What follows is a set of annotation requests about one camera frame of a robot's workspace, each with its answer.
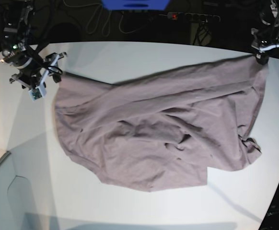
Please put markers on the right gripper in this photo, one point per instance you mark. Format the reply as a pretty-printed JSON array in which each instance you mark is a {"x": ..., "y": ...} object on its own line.
[{"x": 29, "y": 66}]

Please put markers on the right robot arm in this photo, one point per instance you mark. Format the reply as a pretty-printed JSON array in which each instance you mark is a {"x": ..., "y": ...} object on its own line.
[{"x": 16, "y": 51}]

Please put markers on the blue bin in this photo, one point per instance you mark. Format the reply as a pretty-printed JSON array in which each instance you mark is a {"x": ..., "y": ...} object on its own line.
[{"x": 121, "y": 5}]

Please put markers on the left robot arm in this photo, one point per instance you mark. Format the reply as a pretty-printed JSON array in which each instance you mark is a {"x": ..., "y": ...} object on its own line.
[{"x": 269, "y": 14}]

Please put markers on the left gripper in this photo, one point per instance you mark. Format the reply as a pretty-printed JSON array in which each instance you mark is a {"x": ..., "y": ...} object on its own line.
[{"x": 264, "y": 37}]

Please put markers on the black power strip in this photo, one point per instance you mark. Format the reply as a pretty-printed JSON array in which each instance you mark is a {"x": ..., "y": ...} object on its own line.
[{"x": 193, "y": 17}]

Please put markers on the mauve t-shirt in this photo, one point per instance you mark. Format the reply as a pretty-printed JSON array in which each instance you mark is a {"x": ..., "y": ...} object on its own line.
[{"x": 163, "y": 131}]

